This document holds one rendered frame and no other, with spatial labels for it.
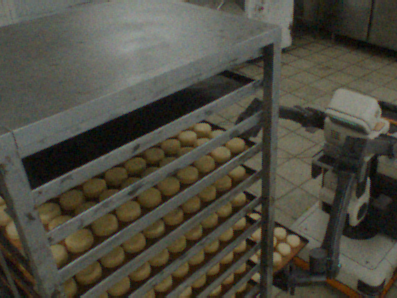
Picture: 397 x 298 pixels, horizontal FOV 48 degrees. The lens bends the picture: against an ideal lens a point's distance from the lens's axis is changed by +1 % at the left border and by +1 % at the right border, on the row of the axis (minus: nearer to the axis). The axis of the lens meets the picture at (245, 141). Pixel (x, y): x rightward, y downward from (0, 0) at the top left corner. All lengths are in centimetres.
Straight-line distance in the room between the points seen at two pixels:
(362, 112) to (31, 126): 158
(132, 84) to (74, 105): 10
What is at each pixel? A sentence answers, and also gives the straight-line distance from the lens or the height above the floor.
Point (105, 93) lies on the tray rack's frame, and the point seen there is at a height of 182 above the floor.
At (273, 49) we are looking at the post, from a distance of 102.
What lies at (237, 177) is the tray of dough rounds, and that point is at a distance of 119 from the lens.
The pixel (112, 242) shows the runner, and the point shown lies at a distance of 92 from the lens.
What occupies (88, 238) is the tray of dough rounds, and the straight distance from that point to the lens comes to 93.
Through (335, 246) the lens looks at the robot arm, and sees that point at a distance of 164.
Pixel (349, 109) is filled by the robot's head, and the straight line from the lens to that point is 206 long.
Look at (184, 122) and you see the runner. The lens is 91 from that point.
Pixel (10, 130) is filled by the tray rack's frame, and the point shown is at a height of 182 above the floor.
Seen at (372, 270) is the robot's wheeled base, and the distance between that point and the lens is 256.
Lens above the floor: 212
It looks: 32 degrees down
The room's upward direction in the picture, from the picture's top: straight up
